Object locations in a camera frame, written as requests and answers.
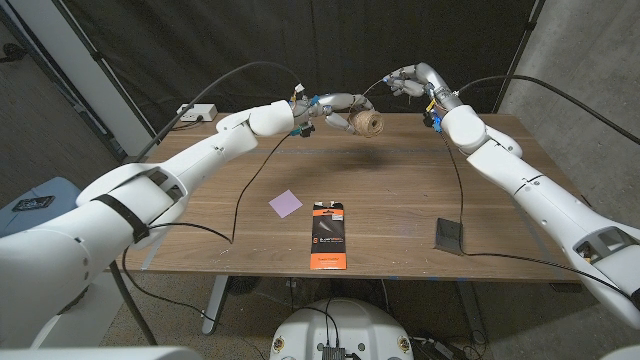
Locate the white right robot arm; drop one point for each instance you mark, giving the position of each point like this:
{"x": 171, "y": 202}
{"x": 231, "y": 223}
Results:
{"x": 540, "y": 195}

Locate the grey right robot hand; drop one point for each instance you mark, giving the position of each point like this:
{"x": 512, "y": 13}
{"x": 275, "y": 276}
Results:
{"x": 425, "y": 82}

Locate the small black box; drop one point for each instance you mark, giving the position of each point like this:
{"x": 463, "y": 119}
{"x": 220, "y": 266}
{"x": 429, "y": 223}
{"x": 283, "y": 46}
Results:
{"x": 449, "y": 236}

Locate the black backdrop curtain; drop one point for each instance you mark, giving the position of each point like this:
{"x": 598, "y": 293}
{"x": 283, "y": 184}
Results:
{"x": 350, "y": 40}

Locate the purple sticky note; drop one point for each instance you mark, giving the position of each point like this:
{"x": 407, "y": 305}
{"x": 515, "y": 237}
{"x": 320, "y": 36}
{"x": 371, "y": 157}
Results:
{"x": 285, "y": 204}

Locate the white power strip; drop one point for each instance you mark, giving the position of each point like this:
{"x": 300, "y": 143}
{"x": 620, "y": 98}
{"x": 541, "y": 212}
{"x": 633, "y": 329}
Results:
{"x": 197, "y": 112}

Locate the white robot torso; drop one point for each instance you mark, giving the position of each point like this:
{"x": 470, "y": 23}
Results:
{"x": 345, "y": 325}

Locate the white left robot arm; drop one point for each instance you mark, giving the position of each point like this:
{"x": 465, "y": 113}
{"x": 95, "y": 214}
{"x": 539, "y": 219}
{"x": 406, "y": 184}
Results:
{"x": 200, "y": 150}

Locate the small black patterned item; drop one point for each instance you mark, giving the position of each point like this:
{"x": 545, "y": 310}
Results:
{"x": 32, "y": 203}

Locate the blue bag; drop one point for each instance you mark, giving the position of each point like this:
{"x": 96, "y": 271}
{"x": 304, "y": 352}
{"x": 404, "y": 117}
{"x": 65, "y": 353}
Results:
{"x": 20, "y": 220}

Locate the orange black retail package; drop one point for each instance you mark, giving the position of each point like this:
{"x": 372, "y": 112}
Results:
{"x": 328, "y": 235}

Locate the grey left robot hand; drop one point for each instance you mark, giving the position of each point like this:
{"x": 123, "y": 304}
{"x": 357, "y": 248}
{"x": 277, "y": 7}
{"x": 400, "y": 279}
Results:
{"x": 335, "y": 105}

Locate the grey table leg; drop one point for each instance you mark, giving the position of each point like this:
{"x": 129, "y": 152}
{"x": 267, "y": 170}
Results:
{"x": 215, "y": 305}
{"x": 471, "y": 310}

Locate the floor power strip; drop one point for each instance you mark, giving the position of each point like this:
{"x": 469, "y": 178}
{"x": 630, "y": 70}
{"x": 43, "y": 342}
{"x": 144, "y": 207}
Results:
{"x": 434, "y": 347}

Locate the brown twine spool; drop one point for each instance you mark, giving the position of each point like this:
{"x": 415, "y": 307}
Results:
{"x": 367, "y": 124}

